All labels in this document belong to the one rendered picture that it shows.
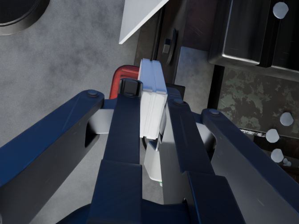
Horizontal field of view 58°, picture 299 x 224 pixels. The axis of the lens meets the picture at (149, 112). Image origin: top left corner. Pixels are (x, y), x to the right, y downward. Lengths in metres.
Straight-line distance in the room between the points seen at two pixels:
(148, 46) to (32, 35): 0.44
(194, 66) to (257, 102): 0.12
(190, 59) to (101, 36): 0.70
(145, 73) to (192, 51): 0.27
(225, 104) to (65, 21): 0.81
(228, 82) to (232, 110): 0.04
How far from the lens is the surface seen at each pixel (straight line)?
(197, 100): 0.43
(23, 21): 1.14
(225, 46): 0.39
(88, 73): 1.07
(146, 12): 0.76
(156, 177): 0.45
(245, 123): 0.46
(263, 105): 0.47
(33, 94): 1.11
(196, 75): 0.44
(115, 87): 0.30
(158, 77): 0.17
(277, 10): 0.43
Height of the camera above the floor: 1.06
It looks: 84 degrees down
